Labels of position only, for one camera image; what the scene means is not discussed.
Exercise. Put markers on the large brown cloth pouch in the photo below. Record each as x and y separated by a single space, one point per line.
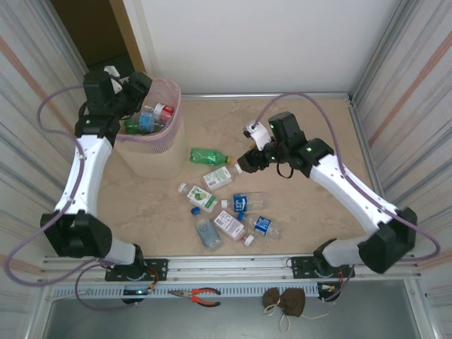
293 302

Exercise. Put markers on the clear bottle grey label blue cap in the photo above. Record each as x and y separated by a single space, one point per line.
207 231

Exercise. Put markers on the aluminium side rail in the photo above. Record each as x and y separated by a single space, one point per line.
355 113

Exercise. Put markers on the pink plastic bin liner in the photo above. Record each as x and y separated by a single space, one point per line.
159 144

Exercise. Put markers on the clear bottle blue label white cap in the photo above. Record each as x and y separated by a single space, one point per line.
243 203

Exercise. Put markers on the clear bottle red cap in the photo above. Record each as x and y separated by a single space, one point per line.
166 111

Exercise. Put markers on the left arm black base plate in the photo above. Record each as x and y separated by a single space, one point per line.
159 268

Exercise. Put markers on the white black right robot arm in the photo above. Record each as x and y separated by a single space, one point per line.
353 192

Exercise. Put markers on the small board green light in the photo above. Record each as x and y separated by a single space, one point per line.
137 292

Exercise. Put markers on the white green label bottle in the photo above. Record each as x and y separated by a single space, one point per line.
217 178

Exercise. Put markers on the green bottle without label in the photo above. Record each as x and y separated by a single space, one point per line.
208 157

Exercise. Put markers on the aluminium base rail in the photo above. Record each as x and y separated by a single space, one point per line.
229 265

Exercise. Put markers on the lime picture label bottle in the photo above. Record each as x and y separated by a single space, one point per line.
199 197

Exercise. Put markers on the brown wooden door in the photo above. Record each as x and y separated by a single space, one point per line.
92 28

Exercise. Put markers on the small brown cloth pouch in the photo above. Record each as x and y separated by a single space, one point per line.
271 297

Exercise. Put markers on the pink label bottle white cap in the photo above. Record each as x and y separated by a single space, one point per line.
229 224

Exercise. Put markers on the beige mesh waste bin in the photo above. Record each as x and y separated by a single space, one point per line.
155 162

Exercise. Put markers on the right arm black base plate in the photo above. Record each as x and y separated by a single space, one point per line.
300 265

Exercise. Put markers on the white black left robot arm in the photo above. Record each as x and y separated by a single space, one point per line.
84 176

